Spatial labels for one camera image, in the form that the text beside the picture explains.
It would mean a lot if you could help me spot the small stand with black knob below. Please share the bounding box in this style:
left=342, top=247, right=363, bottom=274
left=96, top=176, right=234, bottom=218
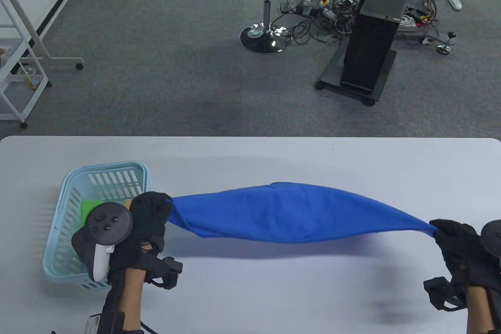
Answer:
left=421, top=31, right=457, bottom=55

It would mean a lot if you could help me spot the light blue plastic basket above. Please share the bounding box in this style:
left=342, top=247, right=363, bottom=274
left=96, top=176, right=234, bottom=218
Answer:
left=42, top=161, right=151, bottom=291

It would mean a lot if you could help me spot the black computer tower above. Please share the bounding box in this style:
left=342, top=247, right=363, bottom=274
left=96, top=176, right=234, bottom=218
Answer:
left=340, top=0, right=415, bottom=96

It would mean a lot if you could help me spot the person's left forearm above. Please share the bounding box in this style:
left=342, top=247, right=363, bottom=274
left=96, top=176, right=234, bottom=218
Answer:
left=103, top=265, right=146, bottom=334

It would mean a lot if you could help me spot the grey power strip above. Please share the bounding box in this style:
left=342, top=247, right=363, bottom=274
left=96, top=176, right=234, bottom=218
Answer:
left=279, top=1, right=314, bottom=16

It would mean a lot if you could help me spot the person's right hand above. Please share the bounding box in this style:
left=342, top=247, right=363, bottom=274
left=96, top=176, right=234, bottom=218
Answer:
left=429, top=219, right=501, bottom=287

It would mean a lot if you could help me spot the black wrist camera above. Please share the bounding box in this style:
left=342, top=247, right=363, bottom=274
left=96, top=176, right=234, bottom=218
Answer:
left=424, top=276, right=469, bottom=312
left=145, top=256, right=184, bottom=291

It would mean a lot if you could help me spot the black and white controller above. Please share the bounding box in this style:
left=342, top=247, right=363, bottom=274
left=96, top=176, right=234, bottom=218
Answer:
left=72, top=202, right=133, bottom=283
left=481, top=220, right=501, bottom=268

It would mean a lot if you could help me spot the person's left hand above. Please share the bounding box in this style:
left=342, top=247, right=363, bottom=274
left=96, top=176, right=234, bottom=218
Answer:
left=72, top=192, right=174, bottom=273

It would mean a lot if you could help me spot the black wheeled cart base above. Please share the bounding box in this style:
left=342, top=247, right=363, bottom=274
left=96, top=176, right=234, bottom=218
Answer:
left=315, top=49, right=398, bottom=107

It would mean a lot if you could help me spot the person's right forearm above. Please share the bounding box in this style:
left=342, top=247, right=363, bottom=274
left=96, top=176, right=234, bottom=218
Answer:
left=466, top=285, right=501, bottom=334

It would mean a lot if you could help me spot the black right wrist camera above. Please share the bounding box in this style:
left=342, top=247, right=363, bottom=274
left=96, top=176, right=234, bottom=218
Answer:
left=424, top=276, right=469, bottom=312

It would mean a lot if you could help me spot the green towel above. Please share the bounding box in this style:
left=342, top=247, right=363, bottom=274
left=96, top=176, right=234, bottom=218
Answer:
left=81, top=200, right=106, bottom=229

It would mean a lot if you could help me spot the black forearm device with label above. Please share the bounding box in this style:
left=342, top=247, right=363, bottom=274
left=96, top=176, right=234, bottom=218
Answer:
left=85, top=312, right=126, bottom=334

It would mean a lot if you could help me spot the black and white right controller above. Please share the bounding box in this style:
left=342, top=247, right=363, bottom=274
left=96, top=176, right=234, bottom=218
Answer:
left=481, top=220, right=501, bottom=268

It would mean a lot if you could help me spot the blue rectangular towel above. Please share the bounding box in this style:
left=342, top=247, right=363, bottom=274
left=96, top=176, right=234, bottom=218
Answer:
left=168, top=182, right=437, bottom=244

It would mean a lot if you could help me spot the black and white left controller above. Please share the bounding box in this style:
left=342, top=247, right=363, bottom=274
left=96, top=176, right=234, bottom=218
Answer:
left=72, top=202, right=133, bottom=283

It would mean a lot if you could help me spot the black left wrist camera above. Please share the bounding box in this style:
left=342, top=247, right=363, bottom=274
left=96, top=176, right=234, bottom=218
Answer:
left=145, top=256, right=184, bottom=291

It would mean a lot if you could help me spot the tangle of floor cables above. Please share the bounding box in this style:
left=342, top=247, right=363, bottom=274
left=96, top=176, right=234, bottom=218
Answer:
left=277, top=0, right=445, bottom=47

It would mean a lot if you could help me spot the white metal shelf rack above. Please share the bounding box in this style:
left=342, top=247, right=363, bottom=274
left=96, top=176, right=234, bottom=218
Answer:
left=0, top=0, right=52, bottom=128

